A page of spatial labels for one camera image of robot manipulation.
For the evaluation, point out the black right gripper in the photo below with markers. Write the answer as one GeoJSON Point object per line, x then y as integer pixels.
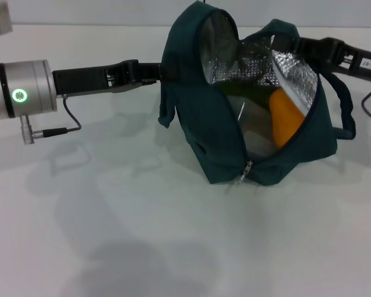
{"type": "Point", "coordinates": [355, 58]}

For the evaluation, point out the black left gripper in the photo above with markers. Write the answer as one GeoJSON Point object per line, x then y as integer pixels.
{"type": "Point", "coordinates": [89, 80]}

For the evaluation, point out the dark teal insulated lunch bag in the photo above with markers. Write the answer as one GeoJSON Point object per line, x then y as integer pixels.
{"type": "Point", "coordinates": [188, 102]}

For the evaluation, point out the green cucumber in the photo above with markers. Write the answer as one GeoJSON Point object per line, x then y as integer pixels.
{"type": "Point", "coordinates": [250, 91]}

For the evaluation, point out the orange citrus fruit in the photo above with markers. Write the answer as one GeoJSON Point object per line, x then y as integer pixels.
{"type": "Point", "coordinates": [286, 117]}

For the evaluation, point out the clear blue-rimmed food container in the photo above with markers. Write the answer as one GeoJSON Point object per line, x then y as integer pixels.
{"type": "Point", "coordinates": [256, 130]}

